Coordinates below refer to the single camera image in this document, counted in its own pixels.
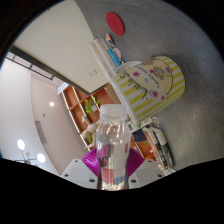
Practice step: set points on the stack of white boxes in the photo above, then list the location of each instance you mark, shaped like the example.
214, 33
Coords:
103, 55

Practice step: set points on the yellow striped white mug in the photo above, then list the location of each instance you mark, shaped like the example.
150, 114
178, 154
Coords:
150, 90

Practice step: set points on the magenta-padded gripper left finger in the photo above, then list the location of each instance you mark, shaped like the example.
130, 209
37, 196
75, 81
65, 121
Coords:
78, 171

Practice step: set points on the tall green white carton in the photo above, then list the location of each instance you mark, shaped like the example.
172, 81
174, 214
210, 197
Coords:
135, 126

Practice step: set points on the flat round red coaster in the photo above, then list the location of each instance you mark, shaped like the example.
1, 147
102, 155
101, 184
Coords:
115, 23

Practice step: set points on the recessed ceiling light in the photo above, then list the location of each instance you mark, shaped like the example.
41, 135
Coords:
51, 104

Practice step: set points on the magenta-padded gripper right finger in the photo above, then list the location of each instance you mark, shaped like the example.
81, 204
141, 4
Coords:
145, 172

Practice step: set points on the clear plastic water bottle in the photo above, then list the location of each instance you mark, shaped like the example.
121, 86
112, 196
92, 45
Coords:
113, 150

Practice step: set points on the orange wooden shelf unit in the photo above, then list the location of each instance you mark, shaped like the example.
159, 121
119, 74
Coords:
78, 103

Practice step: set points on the black ceiling track rail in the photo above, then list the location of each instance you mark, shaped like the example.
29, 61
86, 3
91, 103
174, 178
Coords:
30, 66

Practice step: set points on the ceiling air vent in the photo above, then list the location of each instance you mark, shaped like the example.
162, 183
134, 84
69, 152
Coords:
40, 132

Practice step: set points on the round printed sticker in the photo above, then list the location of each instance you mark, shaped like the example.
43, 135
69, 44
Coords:
117, 52
110, 39

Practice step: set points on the round bulb ceiling lamp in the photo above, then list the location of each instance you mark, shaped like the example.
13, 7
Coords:
21, 145

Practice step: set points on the white wall switch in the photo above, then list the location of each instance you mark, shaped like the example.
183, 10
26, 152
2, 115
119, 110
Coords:
92, 73

